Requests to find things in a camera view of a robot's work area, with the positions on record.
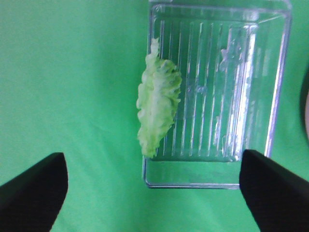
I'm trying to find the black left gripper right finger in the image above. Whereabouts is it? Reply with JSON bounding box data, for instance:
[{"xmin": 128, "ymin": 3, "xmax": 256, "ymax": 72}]
[{"xmin": 239, "ymin": 149, "xmax": 309, "ymax": 232}]

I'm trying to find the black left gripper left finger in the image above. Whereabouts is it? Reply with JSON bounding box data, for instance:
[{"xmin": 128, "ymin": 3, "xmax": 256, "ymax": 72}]
[{"xmin": 0, "ymin": 152, "xmax": 68, "ymax": 232}]

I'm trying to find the green lettuce leaf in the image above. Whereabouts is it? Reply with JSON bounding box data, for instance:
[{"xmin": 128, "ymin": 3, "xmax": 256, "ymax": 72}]
[{"xmin": 136, "ymin": 38, "xmax": 182, "ymax": 158}]

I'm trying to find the pink round plate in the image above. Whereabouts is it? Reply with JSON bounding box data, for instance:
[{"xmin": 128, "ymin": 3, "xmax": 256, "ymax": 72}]
[{"xmin": 299, "ymin": 69, "xmax": 309, "ymax": 141}]

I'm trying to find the clear left plastic tray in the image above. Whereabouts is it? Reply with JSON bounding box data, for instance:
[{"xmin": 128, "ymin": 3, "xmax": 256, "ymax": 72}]
[{"xmin": 142, "ymin": 0, "xmax": 292, "ymax": 189}]

